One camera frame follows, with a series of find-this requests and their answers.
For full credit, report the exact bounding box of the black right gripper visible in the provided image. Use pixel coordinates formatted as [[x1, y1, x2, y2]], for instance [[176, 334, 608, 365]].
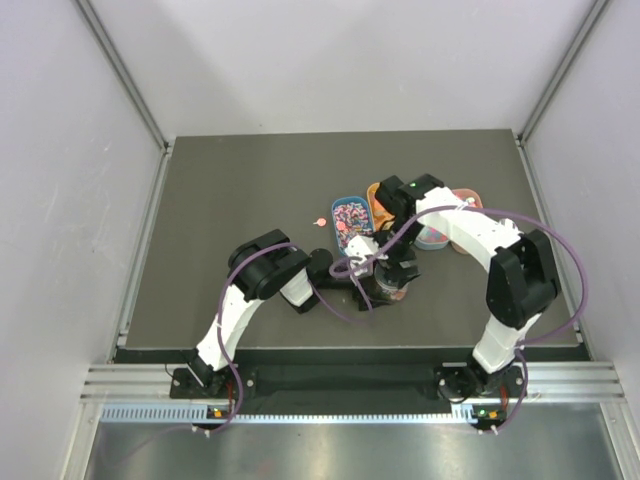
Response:
[[367, 219, 424, 289]]

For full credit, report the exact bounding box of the silver metal scoop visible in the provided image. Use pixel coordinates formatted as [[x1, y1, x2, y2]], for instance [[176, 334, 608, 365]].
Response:
[[500, 218, 519, 231]]

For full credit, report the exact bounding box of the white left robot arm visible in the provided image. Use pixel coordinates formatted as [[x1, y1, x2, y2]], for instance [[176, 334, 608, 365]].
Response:
[[185, 229, 380, 397]]

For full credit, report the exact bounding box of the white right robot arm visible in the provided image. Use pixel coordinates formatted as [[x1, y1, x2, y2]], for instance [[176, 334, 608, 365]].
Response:
[[374, 174, 561, 397]]

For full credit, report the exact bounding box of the orange candy tray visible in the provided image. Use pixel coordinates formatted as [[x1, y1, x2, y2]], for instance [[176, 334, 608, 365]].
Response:
[[366, 182, 394, 231]]

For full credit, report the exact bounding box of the light blue candy tray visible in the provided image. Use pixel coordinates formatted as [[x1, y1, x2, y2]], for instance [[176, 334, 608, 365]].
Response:
[[414, 227, 449, 251]]

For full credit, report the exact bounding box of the pink candy tray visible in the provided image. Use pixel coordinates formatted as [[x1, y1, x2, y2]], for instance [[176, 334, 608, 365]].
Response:
[[451, 188, 484, 255]]

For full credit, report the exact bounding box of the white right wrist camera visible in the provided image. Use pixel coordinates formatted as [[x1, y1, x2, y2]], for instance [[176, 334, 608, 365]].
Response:
[[345, 235, 388, 269]]

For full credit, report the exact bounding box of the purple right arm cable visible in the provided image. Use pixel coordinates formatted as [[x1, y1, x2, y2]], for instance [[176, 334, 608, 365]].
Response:
[[328, 207, 590, 434]]

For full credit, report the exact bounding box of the aluminium front frame rail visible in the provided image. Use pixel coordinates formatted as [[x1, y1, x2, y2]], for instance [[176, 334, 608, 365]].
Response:
[[80, 362, 625, 403]]

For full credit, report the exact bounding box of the grey slotted cable duct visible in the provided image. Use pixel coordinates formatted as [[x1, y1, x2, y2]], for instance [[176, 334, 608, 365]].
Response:
[[99, 398, 506, 425]]

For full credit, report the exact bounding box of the aluminium right frame post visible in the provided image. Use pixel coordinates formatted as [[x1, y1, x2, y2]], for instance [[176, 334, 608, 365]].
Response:
[[519, 0, 614, 144]]

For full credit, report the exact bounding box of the aluminium frame post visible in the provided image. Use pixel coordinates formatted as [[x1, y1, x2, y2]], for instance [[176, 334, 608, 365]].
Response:
[[72, 0, 171, 151], [519, 0, 614, 144]]

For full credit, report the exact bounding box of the aluminium left frame post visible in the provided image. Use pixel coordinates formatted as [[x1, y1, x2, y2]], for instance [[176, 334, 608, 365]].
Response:
[[72, 0, 171, 151]]

